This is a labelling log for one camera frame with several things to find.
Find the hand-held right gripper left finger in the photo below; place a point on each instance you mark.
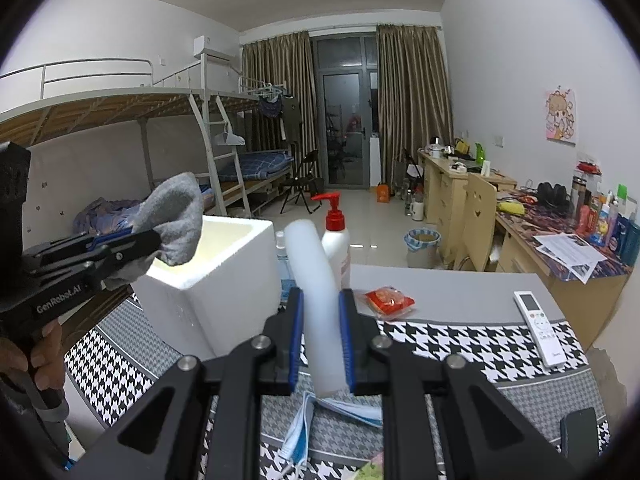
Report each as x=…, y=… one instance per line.
x=296, y=340

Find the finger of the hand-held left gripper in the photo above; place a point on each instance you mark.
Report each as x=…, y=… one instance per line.
x=60, y=252
x=130, y=250

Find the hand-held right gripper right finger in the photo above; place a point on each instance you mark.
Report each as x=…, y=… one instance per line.
x=346, y=340

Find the white cylindrical bottle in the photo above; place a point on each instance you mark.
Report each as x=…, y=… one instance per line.
x=320, y=310

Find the grey sock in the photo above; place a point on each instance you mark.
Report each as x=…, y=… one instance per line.
x=175, y=220

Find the blue face mask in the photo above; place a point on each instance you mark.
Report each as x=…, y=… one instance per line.
x=355, y=412
x=300, y=435

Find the white foam box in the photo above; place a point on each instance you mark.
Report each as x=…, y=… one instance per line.
x=220, y=310

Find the person's left forearm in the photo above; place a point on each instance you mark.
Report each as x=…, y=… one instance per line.
x=30, y=425

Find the person's left hand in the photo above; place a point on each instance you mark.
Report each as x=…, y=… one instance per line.
x=47, y=360

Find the blue plaid quilt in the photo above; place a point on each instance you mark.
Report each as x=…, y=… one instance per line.
x=100, y=212

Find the red snack packet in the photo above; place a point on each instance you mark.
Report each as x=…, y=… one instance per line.
x=390, y=302

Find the clear spray bottle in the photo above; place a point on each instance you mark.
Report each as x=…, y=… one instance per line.
x=283, y=260

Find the white lotion pump bottle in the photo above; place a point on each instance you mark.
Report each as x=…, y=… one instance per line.
x=336, y=245

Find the trash bin with liner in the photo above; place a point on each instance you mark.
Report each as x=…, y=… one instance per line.
x=422, y=255

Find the houndstooth table cloth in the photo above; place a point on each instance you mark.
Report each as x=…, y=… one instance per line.
x=475, y=340

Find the white bunk bed ladder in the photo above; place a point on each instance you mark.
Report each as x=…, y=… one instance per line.
x=242, y=185

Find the pale green packet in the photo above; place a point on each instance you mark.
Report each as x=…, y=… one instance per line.
x=372, y=472

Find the white metal bunk bed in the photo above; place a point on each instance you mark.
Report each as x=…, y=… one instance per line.
x=100, y=110
x=225, y=95

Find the white jug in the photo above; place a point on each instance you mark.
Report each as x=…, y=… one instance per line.
x=417, y=210

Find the orange container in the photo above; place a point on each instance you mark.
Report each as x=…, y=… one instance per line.
x=383, y=194

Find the white clothes hanger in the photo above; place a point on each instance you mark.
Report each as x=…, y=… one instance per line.
x=232, y=137

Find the blue plaid mattress pad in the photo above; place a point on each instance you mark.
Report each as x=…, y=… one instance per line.
x=260, y=162

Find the wooden desk with kitchenware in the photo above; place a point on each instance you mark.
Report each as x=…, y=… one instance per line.
x=445, y=200

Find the black folding chair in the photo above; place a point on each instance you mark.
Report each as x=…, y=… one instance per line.
x=305, y=165

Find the wooden smiley face chair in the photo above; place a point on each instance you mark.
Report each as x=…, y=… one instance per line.
x=477, y=210

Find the folded black chair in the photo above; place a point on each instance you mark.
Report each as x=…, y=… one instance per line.
x=410, y=165

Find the white remote control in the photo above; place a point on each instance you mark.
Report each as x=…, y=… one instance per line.
x=540, y=330

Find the hanging dark clothes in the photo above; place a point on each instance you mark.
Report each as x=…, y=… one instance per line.
x=290, y=115

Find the yellow bag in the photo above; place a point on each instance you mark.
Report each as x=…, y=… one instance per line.
x=510, y=207

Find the white electric pot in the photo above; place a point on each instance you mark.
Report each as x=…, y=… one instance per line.
x=436, y=147

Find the patterned desk mat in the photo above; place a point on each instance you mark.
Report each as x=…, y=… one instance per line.
x=530, y=220

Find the white air conditioner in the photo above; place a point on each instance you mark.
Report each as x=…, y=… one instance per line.
x=210, y=45

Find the yellow container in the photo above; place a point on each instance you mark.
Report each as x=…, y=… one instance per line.
x=462, y=146

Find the glass balcony door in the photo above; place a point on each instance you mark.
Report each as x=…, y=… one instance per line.
x=345, y=110

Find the wooden desk with patterned mat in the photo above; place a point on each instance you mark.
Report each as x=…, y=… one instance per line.
x=575, y=295

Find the printed paper sheets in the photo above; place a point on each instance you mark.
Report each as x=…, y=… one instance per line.
x=570, y=252

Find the brown curtain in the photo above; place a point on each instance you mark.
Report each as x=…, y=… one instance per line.
x=295, y=70
x=415, y=100

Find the black headphones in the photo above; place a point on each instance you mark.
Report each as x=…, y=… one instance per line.
x=552, y=195

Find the black phone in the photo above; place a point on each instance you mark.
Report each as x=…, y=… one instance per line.
x=580, y=435

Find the group of toiletry bottles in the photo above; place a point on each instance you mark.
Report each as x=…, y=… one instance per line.
x=620, y=232

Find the cartoon wall poster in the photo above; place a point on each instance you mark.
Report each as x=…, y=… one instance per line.
x=560, y=115

